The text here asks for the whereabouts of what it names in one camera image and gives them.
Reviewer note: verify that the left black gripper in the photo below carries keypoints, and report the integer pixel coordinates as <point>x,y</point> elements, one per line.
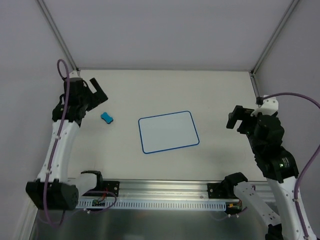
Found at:
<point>93,97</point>

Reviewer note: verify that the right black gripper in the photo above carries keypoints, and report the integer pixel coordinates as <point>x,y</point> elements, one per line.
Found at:
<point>243,119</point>

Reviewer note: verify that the blue foam whiteboard eraser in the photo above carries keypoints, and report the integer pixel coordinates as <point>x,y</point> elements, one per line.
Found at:
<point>107,118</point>

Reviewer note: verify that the blue-framed small whiteboard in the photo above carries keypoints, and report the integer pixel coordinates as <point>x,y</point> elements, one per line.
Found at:
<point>165,132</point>

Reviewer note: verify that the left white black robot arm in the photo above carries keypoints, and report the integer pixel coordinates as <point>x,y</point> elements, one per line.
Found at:
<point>51,190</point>

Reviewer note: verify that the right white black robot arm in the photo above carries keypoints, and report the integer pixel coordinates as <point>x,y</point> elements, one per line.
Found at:
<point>278,166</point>

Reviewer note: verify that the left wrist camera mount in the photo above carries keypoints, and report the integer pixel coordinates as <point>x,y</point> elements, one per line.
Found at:
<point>74,74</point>

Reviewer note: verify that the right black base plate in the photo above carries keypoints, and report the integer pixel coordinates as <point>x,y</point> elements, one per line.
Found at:
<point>217,190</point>

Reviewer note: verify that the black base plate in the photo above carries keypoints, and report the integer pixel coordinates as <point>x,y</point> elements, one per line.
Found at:
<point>217,190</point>
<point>111,186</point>

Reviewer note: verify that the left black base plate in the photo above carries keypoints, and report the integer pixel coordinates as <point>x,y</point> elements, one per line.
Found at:
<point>111,186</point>

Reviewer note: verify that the aluminium extrusion rail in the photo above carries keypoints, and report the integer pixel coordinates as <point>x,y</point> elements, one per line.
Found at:
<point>173,190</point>

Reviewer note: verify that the left aluminium frame post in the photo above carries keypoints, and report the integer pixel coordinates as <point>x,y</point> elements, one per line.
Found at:
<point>56,33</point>

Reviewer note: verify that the aluminium frame post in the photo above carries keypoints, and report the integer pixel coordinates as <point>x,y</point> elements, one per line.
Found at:
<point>56,33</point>
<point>274,36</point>

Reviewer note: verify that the white slotted cable duct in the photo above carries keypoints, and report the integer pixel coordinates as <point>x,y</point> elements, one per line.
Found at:
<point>170,205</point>

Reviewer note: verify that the right aluminium frame post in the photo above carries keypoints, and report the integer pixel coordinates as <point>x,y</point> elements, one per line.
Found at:
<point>274,36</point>

